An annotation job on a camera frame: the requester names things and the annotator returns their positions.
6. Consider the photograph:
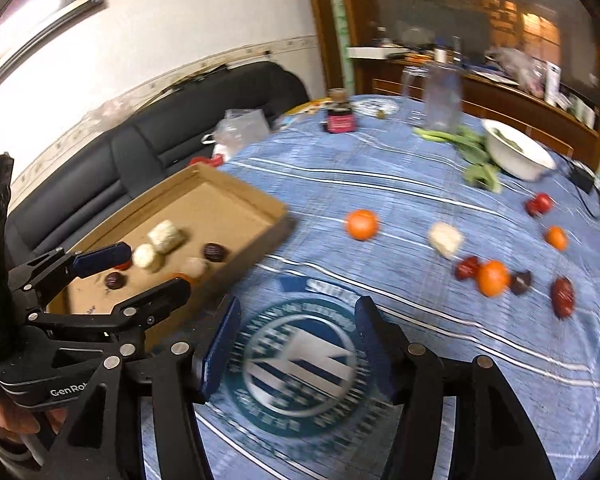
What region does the clear plastic pitcher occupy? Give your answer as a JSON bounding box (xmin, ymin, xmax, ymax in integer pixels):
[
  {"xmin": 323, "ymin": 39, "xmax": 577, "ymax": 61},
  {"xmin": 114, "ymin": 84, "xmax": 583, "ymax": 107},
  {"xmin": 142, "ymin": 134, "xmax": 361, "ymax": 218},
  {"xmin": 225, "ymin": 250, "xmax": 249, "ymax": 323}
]
[{"xmin": 402, "ymin": 62, "xmax": 462, "ymax": 133}]

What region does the blue plaid tablecloth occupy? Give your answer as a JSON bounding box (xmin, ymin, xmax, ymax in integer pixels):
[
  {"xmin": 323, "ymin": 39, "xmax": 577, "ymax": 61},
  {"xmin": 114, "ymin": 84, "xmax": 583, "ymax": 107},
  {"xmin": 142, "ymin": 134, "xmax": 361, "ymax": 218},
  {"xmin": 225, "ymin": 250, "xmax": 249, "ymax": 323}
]
[{"xmin": 197, "ymin": 103, "xmax": 600, "ymax": 479}]

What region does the orange tangerine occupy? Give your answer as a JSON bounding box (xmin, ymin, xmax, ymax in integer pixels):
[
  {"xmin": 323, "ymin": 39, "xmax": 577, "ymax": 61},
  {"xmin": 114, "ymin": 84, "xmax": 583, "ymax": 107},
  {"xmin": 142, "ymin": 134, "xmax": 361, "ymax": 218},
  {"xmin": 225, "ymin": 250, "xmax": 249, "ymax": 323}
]
[
  {"xmin": 346, "ymin": 209, "xmax": 379, "ymax": 240},
  {"xmin": 476, "ymin": 260, "xmax": 509, "ymax": 297},
  {"xmin": 544, "ymin": 226, "xmax": 569, "ymax": 252}
]

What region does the white bowl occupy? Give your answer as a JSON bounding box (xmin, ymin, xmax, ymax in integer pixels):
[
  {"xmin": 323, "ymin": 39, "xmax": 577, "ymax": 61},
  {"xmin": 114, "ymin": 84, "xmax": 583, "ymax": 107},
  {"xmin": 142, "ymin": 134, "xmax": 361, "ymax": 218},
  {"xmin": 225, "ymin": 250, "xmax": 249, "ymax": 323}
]
[{"xmin": 481, "ymin": 119, "xmax": 557, "ymax": 181}]

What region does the plastic bag on sideboard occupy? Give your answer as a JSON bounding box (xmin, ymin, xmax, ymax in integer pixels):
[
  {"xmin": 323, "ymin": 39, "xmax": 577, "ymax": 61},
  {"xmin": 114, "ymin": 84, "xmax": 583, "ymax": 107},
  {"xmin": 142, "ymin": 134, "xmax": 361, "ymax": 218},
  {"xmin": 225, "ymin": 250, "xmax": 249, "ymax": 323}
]
[{"xmin": 486, "ymin": 47, "xmax": 546, "ymax": 99}]

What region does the black power adapter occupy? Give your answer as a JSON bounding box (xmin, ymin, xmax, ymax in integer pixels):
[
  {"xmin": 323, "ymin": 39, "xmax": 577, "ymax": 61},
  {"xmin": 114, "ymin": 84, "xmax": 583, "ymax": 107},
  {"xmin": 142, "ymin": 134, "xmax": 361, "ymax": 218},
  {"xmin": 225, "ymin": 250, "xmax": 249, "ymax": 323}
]
[{"xmin": 568, "ymin": 164, "xmax": 595, "ymax": 194}]

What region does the white sponge cube in box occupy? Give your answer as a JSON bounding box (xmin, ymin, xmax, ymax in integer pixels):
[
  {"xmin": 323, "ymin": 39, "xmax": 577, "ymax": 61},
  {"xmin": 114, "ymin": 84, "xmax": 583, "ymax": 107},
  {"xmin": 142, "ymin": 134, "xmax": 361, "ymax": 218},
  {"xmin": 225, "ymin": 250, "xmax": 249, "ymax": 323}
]
[{"xmin": 132, "ymin": 243, "xmax": 163, "ymax": 273}]

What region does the cardboard box tray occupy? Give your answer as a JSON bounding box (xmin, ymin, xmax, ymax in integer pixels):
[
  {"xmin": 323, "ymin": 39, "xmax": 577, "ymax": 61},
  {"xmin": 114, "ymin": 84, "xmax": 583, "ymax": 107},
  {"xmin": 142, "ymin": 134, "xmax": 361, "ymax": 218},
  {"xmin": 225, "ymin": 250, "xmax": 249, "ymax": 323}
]
[{"xmin": 48, "ymin": 164, "xmax": 294, "ymax": 349}]

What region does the dark jujube on table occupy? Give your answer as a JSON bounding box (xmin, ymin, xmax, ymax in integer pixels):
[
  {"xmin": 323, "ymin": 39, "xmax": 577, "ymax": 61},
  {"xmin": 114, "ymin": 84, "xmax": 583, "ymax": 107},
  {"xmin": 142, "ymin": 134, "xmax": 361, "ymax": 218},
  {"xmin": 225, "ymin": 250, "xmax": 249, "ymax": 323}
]
[{"xmin": 104, "ymin": 271, "xmax": 126, "ymax": 290}]

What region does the red cherry tomato far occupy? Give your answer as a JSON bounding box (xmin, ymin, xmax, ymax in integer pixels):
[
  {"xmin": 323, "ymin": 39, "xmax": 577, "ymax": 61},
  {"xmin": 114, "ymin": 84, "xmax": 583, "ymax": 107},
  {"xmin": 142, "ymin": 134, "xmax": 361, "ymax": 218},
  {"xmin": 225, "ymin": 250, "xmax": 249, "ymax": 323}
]
[{"xmin": 533, "ymin": 193, "xmax": 554, "ymax": 214}]

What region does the dark purple plum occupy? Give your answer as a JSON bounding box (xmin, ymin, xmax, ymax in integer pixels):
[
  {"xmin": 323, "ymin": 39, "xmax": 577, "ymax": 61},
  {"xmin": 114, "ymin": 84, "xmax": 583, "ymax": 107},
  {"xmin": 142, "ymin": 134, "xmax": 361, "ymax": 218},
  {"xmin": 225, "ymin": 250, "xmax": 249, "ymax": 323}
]
[{"xmin": 509, "ymin": 270, "xmax": 533, "ymax": 296}]

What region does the large red jujube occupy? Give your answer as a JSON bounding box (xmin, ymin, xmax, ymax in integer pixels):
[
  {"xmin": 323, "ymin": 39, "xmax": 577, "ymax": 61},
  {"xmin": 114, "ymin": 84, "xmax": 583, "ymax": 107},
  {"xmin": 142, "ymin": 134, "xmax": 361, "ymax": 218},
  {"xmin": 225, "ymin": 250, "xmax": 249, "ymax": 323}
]
[{"xmin": 550, "ymin": 276, "xmax": 576, "ymax": 320}]

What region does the dark jujube in box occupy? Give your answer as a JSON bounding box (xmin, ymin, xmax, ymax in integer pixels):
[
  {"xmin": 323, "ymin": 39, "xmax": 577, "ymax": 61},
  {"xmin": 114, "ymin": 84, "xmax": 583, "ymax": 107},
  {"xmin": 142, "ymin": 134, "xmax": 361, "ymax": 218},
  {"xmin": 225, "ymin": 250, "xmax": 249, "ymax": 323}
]
[{"xmin": 202, "ymin": 243, "xmax": 228, "ymax": 262}]

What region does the clear plastic bag on sofa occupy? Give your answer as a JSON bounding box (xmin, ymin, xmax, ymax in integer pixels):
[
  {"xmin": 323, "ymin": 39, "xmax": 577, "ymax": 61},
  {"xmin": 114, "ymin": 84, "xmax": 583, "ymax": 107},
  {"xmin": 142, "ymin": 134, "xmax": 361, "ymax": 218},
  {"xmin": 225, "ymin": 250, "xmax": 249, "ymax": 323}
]
[{"xmin": 201, "ymin": 110, "xmax": 271, "ymax": 162}]

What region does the person's left hand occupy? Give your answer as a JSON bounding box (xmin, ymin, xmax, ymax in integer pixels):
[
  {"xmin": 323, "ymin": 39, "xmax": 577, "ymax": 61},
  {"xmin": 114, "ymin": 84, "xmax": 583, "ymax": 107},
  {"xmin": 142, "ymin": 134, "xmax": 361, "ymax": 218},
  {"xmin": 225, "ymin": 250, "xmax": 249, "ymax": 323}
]
[{"xmin": 0, "ymin": 398, "xmax": 41, "ymax": 443}]

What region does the black leather sofa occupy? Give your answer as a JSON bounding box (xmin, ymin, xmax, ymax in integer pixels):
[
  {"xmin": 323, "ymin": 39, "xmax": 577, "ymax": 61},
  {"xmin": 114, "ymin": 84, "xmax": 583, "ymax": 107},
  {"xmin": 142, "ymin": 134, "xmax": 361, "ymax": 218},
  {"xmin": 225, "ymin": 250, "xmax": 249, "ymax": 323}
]
[{"xmin": 5, "ymin": 61, "xmax": 309, "ymax": 266}]

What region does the red jujube by tangerine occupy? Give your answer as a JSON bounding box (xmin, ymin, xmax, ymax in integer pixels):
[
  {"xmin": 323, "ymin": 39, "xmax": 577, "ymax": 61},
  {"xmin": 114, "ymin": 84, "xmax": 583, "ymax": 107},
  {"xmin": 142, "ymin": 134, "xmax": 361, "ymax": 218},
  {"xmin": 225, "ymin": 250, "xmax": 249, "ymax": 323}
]
[{"xmin": 454, "ymin": 256, "xmax": 480, "ymax": 281}]

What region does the wooden sideboard cabinet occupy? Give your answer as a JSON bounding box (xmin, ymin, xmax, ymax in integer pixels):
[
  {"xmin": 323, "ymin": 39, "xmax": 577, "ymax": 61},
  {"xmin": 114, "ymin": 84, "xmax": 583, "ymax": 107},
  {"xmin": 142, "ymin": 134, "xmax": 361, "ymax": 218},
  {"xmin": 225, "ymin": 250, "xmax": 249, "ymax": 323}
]
[{"xmin": 310, "ymin": 0, "xmax": 600, "ymax": 165}]

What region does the green leafy vegetable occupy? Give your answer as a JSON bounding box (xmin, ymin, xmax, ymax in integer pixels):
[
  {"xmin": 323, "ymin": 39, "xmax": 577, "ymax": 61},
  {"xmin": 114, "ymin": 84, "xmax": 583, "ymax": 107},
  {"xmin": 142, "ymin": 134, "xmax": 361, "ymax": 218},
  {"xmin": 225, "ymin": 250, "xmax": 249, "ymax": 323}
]
[{"xmin": 414, "ymin": 125, "xmax": 502, "ymax": 194}]

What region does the small dark red fruit far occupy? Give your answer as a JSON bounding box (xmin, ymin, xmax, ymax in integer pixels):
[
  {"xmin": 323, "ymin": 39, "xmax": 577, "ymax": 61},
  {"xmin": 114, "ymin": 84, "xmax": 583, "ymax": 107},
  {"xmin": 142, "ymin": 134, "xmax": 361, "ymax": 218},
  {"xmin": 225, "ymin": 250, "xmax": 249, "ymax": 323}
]
[{"xmin": 524, "ymin": 200, "xmax": 541, "ymax": 218}]

